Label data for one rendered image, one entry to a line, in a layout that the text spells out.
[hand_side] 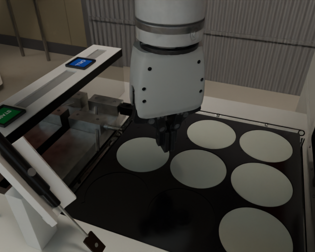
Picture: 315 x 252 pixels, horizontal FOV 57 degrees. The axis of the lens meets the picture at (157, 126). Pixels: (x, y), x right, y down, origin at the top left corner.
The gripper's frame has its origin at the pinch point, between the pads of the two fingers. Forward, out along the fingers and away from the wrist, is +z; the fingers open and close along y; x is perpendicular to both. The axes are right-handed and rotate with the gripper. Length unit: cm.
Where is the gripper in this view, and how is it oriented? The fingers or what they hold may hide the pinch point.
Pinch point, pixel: (166, 136)
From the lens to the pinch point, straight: 45.9
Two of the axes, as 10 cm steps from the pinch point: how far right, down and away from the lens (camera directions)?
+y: -9.4, 1.9, -2.8
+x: 3.4, 5.5, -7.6
